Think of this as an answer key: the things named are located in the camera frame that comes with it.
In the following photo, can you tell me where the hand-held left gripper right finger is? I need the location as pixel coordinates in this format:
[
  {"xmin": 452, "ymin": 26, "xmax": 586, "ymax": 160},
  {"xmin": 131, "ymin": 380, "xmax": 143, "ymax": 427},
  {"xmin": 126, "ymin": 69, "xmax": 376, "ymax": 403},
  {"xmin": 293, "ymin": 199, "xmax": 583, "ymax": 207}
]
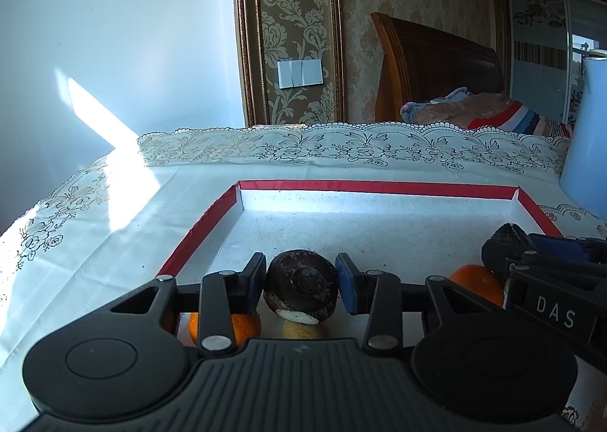
[{"xmin": 335, "ymin": 252, "xmax": 495, "ymax": 358}]

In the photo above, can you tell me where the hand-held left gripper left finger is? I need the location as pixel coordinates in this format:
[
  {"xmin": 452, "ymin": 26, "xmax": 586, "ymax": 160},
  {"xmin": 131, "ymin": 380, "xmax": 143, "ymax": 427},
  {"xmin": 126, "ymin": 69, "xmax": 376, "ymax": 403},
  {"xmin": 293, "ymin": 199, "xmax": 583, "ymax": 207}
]
[{"xmin": 110, "ymin": 252, "xmax": 267, "ymax": 359}]

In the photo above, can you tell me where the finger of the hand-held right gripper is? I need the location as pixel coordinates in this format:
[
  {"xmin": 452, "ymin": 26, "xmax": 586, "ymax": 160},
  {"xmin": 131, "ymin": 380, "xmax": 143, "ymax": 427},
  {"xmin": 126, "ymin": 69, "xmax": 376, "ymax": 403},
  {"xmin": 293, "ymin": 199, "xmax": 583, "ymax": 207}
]
[
  {"xmin": 480, "ymin": 243, "xmax": 574, "ymax": 280},
  {"xmin": 526, "ymin": 232, "xmax": 607, "ymax": 266}
]

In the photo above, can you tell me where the red shallow cardboard tray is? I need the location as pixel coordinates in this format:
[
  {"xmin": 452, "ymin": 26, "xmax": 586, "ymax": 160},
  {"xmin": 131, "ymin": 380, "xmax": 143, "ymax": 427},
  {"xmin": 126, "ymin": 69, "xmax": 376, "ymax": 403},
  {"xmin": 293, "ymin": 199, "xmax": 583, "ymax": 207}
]
[{"xmin": 156, "ymin": 180, "xmax": 568, "ymax": 347}]

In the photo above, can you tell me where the large orange tangerine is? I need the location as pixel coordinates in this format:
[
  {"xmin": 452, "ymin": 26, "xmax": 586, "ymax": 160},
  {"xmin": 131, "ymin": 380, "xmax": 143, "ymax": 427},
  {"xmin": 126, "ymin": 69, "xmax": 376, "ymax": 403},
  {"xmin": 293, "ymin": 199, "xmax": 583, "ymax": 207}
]
[{"xmin": 448, "ymin": 264, "xmax": 505, "ymax": 307}]

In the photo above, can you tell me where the small orange tangerine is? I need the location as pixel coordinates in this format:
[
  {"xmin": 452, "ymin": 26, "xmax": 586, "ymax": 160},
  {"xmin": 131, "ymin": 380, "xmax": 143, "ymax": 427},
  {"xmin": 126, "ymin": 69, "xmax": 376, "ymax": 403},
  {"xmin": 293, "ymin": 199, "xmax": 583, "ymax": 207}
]
[{"xmin": 189, "ymin": 311, "xmax": 262, "ymax": 347}]

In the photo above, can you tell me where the light blue electric kettle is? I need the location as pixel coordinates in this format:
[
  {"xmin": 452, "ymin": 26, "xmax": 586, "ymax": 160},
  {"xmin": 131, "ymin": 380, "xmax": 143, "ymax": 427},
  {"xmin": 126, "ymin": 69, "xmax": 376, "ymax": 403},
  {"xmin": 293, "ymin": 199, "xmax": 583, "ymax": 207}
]
[{"xmin": 558, "ymin": 49, "xmax": 607, "ymax": 220}]

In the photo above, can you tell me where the striped pillow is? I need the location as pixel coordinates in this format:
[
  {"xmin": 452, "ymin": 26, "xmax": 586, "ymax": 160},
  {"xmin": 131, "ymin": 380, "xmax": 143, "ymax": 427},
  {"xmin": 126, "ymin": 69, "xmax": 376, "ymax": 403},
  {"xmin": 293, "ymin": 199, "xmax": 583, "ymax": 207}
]
[{"xmin": 467, "ymin": 100, "xmax": 576, "ymax": 139}]

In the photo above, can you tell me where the white floral lace tablecloth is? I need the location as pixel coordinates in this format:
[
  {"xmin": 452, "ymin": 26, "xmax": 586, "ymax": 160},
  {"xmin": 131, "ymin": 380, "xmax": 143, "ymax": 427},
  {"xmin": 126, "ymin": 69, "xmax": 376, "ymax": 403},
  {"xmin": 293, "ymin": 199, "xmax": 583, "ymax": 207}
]
[{"xmin": 0, "ymin": 125, "xmax": 607, "ymax": 432}]

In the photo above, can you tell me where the floral blanket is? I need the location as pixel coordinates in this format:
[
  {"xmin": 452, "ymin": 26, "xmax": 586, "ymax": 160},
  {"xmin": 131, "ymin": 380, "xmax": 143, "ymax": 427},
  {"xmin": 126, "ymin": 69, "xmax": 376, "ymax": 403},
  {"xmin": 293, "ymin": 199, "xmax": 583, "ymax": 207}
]
[{"xmin": 399, "ymin": 88, "xmax": 515, "ymax": 128}]

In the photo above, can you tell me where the brown wooden headboard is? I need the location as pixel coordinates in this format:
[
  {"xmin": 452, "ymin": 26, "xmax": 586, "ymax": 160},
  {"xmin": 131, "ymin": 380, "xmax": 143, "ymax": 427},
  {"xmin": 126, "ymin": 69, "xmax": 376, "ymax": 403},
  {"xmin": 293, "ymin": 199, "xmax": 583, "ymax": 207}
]
[{"xmin": 371, "ymin": 12, "xmax": 506, "ymax": 123}]

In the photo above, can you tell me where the wardrobe with sliding doors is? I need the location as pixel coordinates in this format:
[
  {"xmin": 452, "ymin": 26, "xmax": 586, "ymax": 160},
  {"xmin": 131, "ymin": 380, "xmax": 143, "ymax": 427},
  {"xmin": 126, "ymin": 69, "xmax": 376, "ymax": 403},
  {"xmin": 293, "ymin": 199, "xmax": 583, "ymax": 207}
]
[{"xmin": 497, "ymin": 0, "xmax": 607, "ymax": 125}]

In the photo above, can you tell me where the framed floral wallpaper panel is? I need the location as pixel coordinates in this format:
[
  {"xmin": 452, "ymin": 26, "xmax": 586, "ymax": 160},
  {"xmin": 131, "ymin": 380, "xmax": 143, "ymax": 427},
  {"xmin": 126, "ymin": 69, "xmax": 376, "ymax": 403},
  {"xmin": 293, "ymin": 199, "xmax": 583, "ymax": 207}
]
[{"xmin": 231, "ymin": 0, "xmax": 347, "ymax": 127}]

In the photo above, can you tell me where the white wall switch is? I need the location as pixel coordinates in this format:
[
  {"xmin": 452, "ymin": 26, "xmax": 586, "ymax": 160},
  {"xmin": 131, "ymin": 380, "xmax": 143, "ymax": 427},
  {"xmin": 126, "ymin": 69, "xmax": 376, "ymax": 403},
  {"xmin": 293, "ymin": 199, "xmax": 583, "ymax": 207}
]
[{"xmin": 277, "ymin": 58, "xmax": 324, "ymax": 89}]

